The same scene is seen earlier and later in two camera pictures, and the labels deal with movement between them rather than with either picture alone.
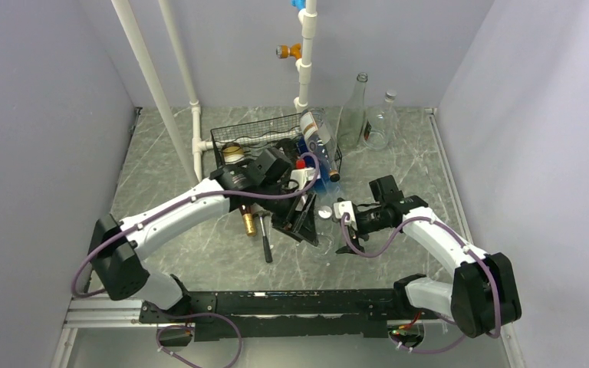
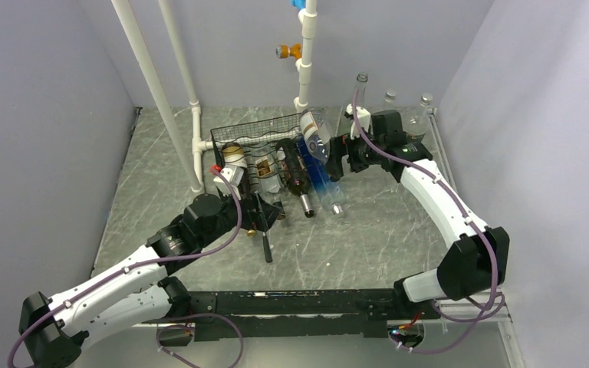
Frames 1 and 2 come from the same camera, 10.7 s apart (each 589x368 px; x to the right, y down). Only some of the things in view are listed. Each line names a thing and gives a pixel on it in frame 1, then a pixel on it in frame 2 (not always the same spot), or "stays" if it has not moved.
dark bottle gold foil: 234,153 stays
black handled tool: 262,215 stays
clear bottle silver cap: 325,229 → 417,123
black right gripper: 355,244 → 334,165
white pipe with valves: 308,17 stays
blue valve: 299,4 stays
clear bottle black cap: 317,130 stays
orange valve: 283,50 stays
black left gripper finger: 306,230 → 265,214
